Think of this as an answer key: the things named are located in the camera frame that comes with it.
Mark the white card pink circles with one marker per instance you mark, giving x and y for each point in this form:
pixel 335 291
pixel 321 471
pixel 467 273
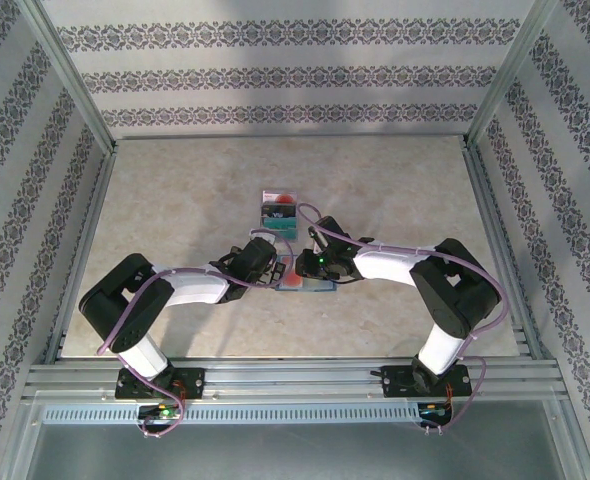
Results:
pixel 295 280

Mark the blue card holder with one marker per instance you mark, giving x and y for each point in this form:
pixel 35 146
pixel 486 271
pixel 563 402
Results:
pixel 320 286

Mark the dark card white print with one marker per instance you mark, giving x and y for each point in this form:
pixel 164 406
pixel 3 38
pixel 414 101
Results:
pixel 277 214

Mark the clear acrylic card box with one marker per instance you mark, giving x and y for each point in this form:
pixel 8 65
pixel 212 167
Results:
pixel 281 215

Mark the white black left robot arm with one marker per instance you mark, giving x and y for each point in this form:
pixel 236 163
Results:
pixel 125 295

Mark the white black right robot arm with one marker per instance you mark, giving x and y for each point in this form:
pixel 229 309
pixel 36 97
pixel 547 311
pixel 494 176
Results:
pixel 455 290

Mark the teal card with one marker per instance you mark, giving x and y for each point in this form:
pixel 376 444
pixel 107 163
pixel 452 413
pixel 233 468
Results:
pixel 287 229

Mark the black card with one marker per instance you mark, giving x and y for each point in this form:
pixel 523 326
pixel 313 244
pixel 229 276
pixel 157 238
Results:
pixel 270 206

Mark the white card red circle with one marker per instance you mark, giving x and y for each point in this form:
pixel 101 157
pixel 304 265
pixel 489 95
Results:
pixel 285 197

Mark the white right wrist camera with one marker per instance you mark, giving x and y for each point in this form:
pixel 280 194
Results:
pixel 315 240

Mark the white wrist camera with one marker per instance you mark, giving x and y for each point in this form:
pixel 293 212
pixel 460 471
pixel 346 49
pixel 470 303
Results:
pixel 262 235
pixel 315 240

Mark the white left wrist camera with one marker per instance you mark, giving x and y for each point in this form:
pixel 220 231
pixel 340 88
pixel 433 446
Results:
pixel 262 235

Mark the aluminium back rail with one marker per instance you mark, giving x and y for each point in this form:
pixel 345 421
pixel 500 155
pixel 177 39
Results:
pixel 295 136

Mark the aluminium mounting rail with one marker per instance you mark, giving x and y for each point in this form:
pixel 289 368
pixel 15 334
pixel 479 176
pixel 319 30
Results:
pixel 295 380

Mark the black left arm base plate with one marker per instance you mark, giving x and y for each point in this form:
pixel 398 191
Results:
pixel 195 382

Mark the aluminium side rail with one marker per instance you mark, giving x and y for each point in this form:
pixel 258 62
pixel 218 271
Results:
pixel 92 215
pixel 490 210

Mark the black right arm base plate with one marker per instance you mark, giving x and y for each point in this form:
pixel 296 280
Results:
pixel 397 382

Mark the aluminium frame post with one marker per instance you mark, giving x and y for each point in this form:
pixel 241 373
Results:
pixel 70 75
pixel 509 75

